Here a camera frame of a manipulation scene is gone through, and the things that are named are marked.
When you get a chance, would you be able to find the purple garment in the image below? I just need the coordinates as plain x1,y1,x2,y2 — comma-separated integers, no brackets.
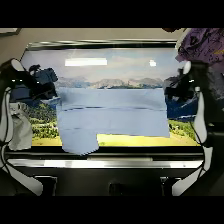
175,27,224,68

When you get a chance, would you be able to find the silver frame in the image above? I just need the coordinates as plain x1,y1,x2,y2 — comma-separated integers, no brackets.
3,151,209,197

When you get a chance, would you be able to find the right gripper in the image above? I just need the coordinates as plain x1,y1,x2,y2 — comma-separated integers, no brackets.
163,72,192,102

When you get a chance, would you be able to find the light blue garment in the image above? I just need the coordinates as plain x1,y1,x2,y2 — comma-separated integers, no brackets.
54,87,172,156

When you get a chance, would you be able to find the grey garment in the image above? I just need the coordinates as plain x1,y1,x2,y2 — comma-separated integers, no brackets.
7,102,34,152

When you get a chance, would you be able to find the dark blue garment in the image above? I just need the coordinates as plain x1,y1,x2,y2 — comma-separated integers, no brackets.
9,65,60,103

